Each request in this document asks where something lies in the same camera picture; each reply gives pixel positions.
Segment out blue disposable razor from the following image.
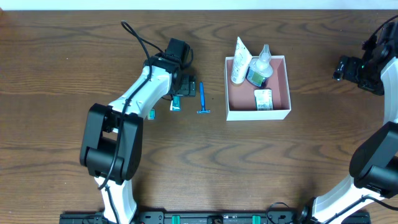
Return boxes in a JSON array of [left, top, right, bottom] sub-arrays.
[[197, 82, 211, 114]]

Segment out green toothpaste tube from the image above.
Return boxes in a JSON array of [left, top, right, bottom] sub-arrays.
[[170, 96, 181, 111]]

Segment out green white toothbrush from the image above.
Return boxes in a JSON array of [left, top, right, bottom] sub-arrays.
[[147, 108, 155, 120]]

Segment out white lotion tube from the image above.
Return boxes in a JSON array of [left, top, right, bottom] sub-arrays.
[[231, 37, 252, 85]]

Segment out clear pump bottle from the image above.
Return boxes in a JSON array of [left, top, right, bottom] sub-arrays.
[[246, 44, 273, 87]]

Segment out small white green packet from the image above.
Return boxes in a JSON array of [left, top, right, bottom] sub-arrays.
[[254, 89, 274, 111]]

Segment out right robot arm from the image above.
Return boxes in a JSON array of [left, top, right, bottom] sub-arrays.
[[297, 16, 397, 223]]

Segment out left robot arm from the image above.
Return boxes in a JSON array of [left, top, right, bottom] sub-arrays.
[[60, 39, 196, 223]]

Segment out white box with red bottom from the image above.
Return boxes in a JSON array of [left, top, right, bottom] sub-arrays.
[[224, 55, 292, 121]]

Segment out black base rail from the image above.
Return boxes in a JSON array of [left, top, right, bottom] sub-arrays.
[[58, 210, 373, 224]]

